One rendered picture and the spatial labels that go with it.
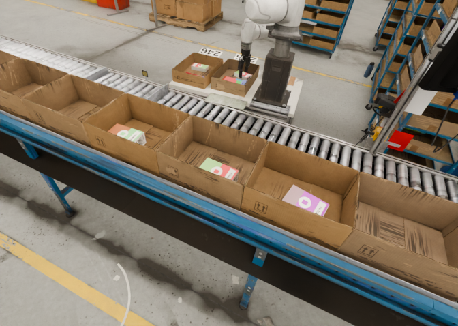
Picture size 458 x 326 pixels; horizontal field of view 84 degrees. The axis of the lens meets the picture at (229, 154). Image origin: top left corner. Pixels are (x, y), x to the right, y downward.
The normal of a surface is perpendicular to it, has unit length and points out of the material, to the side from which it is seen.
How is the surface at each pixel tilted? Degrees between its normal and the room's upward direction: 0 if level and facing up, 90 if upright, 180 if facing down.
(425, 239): 1
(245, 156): 89
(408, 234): 2
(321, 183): 89
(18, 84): 89
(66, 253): 0
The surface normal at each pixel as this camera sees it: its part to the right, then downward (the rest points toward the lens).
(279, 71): -0.33, 0.64
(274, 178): 0.05, -0.73
